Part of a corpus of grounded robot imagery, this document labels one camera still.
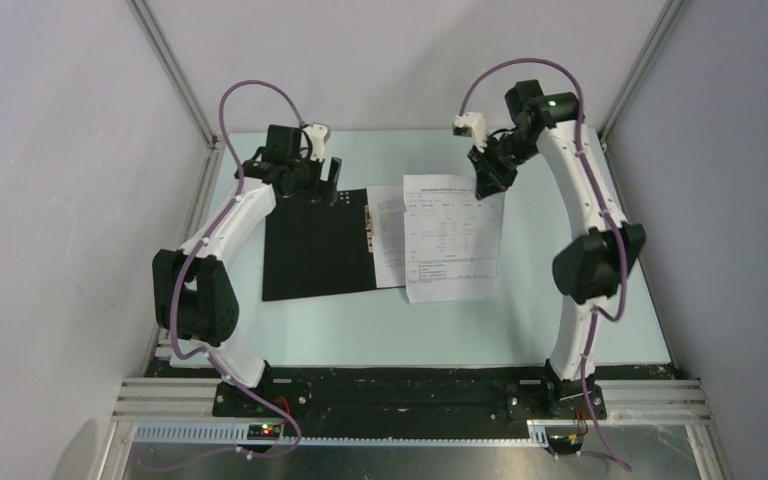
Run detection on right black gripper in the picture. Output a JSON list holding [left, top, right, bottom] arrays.
[[467, 131, 539, 201]]

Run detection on printed paper sheets stack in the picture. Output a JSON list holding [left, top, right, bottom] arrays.
[[403, 175, 505, 304]]

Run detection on red black folder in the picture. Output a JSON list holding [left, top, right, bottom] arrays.
[[262, 187, 378, 301]]

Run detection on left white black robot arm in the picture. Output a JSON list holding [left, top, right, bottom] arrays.
[[152, 123, 341, 416]]

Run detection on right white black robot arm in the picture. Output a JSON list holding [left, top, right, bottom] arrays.
[[453, 80, 646, 418]]

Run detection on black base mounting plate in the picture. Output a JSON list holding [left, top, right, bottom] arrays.
[[148, 362, 677, 439]]

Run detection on right small controller board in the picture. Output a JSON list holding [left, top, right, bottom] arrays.
[[546, 433, 587, 457]]

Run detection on small controller board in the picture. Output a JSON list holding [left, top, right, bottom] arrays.
[[546, 433, 587, 457], [246, 423, 283, 441]]

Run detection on left small controller board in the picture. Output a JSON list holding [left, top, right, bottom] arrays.
[[246, 423, 283, 441]]

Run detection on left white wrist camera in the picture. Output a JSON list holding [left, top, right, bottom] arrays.
[[300, 123, 330, 161]]

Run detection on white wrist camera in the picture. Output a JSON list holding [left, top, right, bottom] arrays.
[[452, 112, 489, 152], [300, 123, 330, 161]]

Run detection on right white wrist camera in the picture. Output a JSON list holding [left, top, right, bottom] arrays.
[[452, 112, 489, 152]]

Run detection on left aluminium corner post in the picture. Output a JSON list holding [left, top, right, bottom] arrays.
[[126, 0, 217, 148]]

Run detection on aluminium corner post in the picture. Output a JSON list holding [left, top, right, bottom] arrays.
[[126, 0, 217, 148], [599, 0, 690, 142]]

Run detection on right aluminium corner post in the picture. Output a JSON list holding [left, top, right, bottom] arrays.
[[599, 0, 690, 142]]

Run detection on white slotted cable duct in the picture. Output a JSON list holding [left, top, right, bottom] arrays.
[[134, 422, 547, 448]]

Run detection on aluminium frame rails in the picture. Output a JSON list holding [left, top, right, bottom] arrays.
[[90, 378, 731, 479]]

